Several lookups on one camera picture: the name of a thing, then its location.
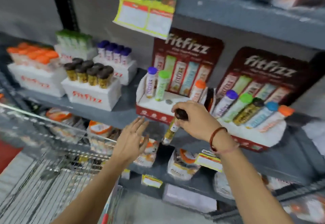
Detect person's right hand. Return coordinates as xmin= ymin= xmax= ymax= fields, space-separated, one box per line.
xmin=171 ymin=101 xmax=228 ymax=142

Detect person's left hand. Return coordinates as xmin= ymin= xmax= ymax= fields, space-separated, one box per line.
xmin=112 ymin=116 xmax=150 ymax=165

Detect brown-capped yellow tablet tube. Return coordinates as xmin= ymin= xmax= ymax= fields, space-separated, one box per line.
xmin=233 ymin=98 xmax=265 ymax=127
xmin=162 ymin=109 xmax=189 ymax=146

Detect person's right forearm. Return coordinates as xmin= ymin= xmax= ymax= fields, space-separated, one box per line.
xmin=210 ymin=128 xmax=295 ymax=224

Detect person's left forearm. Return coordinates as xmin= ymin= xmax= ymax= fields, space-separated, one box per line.
xmin=52 ymin=152 xmax=133 ymax=224

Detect orange white snack packet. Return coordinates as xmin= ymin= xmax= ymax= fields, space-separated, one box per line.
xmin=133 ymin=138 xmax=159 ymax=168
xmin=88 ymin=136 xmax=116 ymax=156
xmin=45 ymin=108 xmax=74 ymax=123
xmin=167 ymin=149 xmax=201 ymax=181
xmin=87 ymin=120 xmax=114 ymax=140

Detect orange-capped tablet tube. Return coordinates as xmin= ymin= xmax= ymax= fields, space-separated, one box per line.
xmin=190 ymin=80 xmax=207 ymax=103
xmin=258 ymin=105 xmax=295 ymax=133

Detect green-capped tablet tube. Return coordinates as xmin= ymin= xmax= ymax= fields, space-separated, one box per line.
xmin=155 ymin=70 xmax=171 ymax=102
xmin=222 ymin=93 xmax=254 ymax=123

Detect purple-capped white tube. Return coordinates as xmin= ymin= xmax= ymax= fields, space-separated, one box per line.
xmin=105 ymin=43 xmax=118 ymax=61
xmin=97 ymin=40 xmax=110 ymax=58
xmin=145 ymin=67 xmax=158 ymax=99
xmin=212 ymin=90 xmax=239 ymax=119
xmin=113 ymin=45 xmax=125 ymax=63
xmin=120 ymin=47 xmax=132 ymax=66

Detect maroon backed tube display stand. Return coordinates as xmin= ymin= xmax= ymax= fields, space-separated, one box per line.
xmin=136 ymin=27 xmax=225 ymax=125
xmin=210 ymin=46 xmax=314 ymax=153

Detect white display box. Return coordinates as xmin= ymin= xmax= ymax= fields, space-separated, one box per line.
xmin=92 ymin=55 xmax=138 ymax=86
xmin=7 ymin=62 xmax=67 ymax=98
xmin=61 ymin=77 xmax=122 ymax=112
xmin=53 ymin=44 xmax=98 ymax=65

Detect flat white box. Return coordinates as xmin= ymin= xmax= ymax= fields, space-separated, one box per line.
xmin=162 ymin=183 xmax=218 ymax=214

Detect group of brown-capped tubes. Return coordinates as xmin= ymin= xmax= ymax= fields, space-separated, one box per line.
xmin=63 ymin=58 xmax=114 ymax=89

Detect blue-capped tablet tube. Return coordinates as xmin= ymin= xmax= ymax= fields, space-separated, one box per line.
xmin=245 ymin=101 xmax=279 ymax=129

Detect white plastic packet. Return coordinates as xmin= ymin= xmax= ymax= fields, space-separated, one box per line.
xmin=213 ymin=172 xmax=235 ymax=200

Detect large yellow white price tag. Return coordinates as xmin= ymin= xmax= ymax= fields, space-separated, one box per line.
xmin=113 ymin=0 xmax=176 ymax=39

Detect group of green-capped tubes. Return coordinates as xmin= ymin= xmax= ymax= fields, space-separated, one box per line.
xmin=55 ymin=29 xmax=93 ymax=50

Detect grey metal shelf rack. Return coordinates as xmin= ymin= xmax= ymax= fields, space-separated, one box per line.
xmin=0 ymin=0 xmax=325 ymax=224

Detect group of orange-capped tubes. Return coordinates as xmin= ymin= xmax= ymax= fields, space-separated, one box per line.
xmin=6 ymin=42 xmax=60 ymax=72

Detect black perforated shelf upright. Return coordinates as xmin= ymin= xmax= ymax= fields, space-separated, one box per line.
xmin=49 ymin=0 xmax=80 ymax=32

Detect clear wrapped packets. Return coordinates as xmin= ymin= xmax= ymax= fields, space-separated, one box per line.
xmin=280 ymin=195 xmax=325 ymax=224

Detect red cord bracelet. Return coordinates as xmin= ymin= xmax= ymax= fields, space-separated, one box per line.
xmin=209 ymin=126 xmax=228 ymax=153

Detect thin pink thread bracelet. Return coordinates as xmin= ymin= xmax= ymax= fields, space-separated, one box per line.
xmin=216 ymin=143 xmax=240 ymax=155

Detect metal wire shopping cart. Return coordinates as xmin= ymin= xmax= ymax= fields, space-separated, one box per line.
xmin=0 ymin=103 xmax=123 ymax=224

